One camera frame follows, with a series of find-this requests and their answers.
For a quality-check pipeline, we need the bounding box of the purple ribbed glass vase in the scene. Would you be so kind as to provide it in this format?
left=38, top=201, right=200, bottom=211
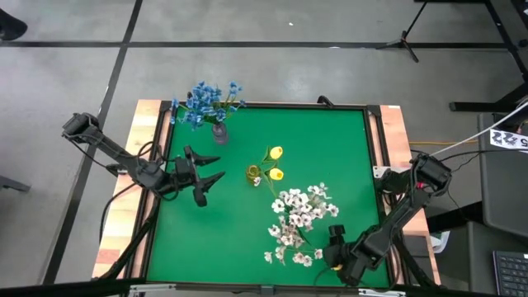
left=211, top=122, right=229, bottom=145

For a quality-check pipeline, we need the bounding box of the white numbered paper tag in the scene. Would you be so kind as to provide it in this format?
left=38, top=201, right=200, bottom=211
left=489, top=128, right=528, bottom=153

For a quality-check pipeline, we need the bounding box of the green table mat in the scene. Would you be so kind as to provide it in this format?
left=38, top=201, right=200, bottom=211
left=146, top=106, right=391, bottom=288

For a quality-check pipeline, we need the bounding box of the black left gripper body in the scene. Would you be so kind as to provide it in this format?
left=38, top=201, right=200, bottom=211
left=167, top=154, right=201, bottom=197

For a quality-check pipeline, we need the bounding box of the black tripod stand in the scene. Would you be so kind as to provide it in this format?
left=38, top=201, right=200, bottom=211
left=374, top=0, right=430, bottom=64

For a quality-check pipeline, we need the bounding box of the white metal bracket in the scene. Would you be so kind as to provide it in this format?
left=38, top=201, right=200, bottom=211
left=127, top=283, right=164, bottom=297
left=357, top=287, right=408, bottom=297

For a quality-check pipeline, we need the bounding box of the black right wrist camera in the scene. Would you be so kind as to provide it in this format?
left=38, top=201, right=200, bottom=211
left=328, top=224, right=347, bottom=247

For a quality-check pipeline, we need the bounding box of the yellow ribbed glass vase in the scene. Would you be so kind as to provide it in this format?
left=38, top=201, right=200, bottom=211
left=246, top=164, right=262, bottom=186

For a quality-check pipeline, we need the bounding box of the grey desk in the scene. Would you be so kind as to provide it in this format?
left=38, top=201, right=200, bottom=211
left=477, top=111, right=528, bottom=239

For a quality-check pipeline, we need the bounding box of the black floor stand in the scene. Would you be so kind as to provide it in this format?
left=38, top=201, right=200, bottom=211
left=449, top=0, right=528, bottom=113

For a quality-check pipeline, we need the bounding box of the yellow artificial tulip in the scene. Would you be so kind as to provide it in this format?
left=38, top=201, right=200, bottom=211
left=255, top=167, right=285, bottom=198
left=259, top=145, right=285, bottom=174

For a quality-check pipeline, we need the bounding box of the black cable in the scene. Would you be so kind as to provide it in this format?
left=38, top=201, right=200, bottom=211
left=98, top=183, right=139, bottom=247

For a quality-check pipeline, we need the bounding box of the black keyboard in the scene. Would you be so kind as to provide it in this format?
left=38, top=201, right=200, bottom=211
left=493, top=250, right=528, bottom=297

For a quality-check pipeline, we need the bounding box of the person's foot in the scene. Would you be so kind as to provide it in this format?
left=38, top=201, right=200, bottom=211
left=0, top=7, right=29, bottom=41

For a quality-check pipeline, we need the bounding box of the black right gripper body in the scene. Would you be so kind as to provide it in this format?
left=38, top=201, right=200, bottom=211
left=323, top=241, right=369, bottom=286

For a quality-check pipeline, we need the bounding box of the black diagonal table strut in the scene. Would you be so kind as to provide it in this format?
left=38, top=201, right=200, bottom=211
left=98, top=200, right=161, bottom=281
left=394, top=238, right=438, bottom=288

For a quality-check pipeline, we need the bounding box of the white artificial flower bunch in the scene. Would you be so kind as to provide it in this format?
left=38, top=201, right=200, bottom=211
left=262, top=246, right=325, bottom=268
left=268, top=182, right=340, bottom=248

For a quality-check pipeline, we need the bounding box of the yellow cable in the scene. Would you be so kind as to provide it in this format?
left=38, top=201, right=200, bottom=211
left=408, top=140, right=479, bottom=146

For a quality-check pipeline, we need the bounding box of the grey chair leg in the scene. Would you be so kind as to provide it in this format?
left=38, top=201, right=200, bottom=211
left=0, top=175, right=32, bottom=193

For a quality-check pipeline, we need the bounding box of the black frame beam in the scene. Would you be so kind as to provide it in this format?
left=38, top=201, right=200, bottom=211
left=0, top=278, right=145, bottom=297

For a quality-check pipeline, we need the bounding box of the white cable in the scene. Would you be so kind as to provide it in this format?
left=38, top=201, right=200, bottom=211
left=428, top=100, right=528, bottom=158

